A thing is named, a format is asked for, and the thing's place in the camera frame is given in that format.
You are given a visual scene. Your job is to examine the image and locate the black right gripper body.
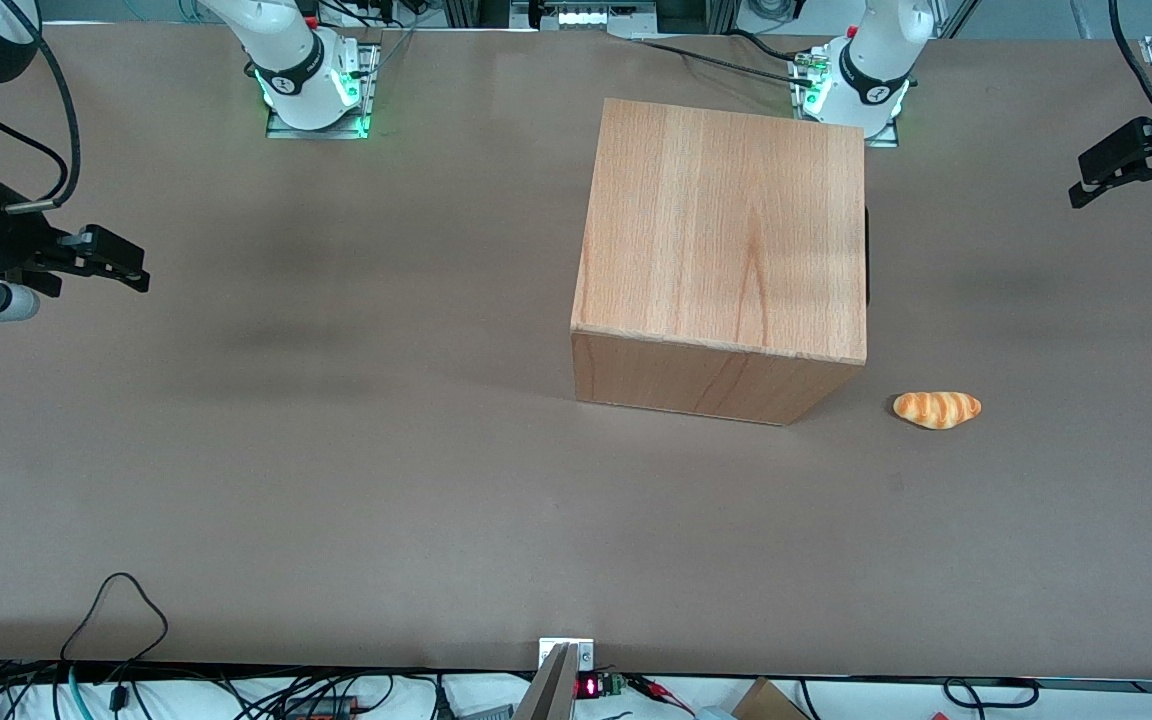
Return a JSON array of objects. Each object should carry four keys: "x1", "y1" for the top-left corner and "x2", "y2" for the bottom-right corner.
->
[{"x1": 0, "y1": 185, "x2": 73, "y2": 298}]

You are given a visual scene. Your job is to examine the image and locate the light wooden drawer cabinet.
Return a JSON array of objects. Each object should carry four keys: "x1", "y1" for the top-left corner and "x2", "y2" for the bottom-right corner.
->
[{"x1": 570, "y1": 97, "x2": 869, "y2": 427}]

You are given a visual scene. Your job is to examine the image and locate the toy bread croissant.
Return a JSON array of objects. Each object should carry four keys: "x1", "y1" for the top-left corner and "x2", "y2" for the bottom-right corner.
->
[{"x1": 893, "y1": 391, "x2": 983, "y2": 431}]

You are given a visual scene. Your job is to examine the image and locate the grey box with lights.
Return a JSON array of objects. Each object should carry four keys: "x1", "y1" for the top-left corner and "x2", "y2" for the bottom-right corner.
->
[{"x1": 530, "y1": 0, "x2": 659, "y2": 32}]

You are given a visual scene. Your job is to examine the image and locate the brown cardboard piece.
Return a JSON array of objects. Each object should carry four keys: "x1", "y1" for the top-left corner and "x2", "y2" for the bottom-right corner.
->
[{"x1": 731, "y1": 678, "x2": 813, "y2": 720}]

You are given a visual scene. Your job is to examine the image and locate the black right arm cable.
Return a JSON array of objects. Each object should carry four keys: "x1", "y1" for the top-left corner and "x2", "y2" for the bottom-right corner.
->
[{"x1": 0, "y1": 18, "x2": 83, "y2": 215}]

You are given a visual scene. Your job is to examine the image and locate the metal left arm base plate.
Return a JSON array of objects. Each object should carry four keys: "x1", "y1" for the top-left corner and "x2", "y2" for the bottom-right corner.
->
[{"x1": 788, "y1": 50, "x2": 903, "y2": 149}]

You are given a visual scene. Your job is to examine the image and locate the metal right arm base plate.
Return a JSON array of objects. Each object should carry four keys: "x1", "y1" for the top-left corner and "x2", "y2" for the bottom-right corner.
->
[{"x1": 265, "y1": 42, "x2": 381, "y2": 140}]

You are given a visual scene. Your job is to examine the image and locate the black looped cable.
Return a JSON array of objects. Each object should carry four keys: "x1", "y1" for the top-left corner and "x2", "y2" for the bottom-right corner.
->
[{"x1": 58, "y1": 572, "x2": 170, "y2": 667}]

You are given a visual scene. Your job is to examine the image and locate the short black table cable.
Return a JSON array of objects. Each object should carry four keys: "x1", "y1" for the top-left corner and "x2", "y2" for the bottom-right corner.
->
[{"x1": 724, "y1": 30, "x2": 799, "y2": 63}]

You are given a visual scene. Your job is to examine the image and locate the long black table cable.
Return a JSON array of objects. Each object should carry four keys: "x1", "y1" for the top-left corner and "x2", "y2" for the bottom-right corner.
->
[{"x1": 630, "y1": 37, "x2": 817, "y2": 87}]

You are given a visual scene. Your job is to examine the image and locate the black coiled cable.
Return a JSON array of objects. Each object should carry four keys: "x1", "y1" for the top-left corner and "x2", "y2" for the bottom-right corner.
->
[{"x1": 940, "y1": 677, "x2": 1043, "y2": 712}]

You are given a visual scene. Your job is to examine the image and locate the grey camera post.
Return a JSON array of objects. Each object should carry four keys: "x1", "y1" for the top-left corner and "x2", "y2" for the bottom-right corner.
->
[{"x1": 512, "y1": 643, "x2": 578, "y2": 720}]

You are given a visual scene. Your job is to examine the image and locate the silver metal bracket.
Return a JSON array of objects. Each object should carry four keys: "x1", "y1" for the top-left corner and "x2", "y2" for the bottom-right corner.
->
[{"x1": 538, "y1": 638, "x2": 596, "y2": 674}]

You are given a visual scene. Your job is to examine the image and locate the red clip wires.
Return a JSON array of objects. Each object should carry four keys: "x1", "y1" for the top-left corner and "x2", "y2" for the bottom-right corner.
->
[{"x1": 624, "y1": 674, "x2": 699, "y2": 717}]

